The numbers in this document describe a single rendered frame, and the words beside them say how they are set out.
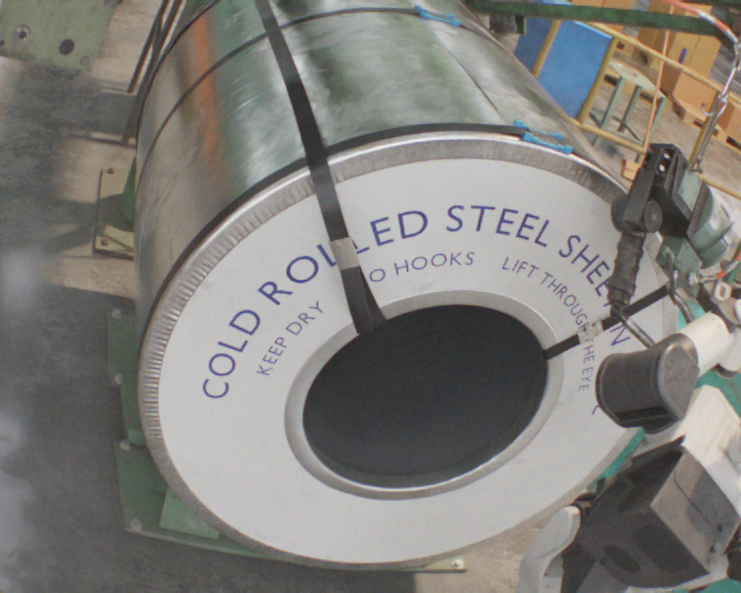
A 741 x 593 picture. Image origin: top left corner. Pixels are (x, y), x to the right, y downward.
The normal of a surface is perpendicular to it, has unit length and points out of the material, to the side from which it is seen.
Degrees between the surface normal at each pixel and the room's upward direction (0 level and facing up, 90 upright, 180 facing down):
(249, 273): 90
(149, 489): 0
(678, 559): 113
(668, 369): 45
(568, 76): 93
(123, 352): 0
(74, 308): 0
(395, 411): 20
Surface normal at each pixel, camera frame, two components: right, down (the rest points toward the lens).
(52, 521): 0.36, -0.80
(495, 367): -0.84, -0.31
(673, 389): 0.58, -0.14
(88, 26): 0.22, 0.57
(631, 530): -0.62, 0.55
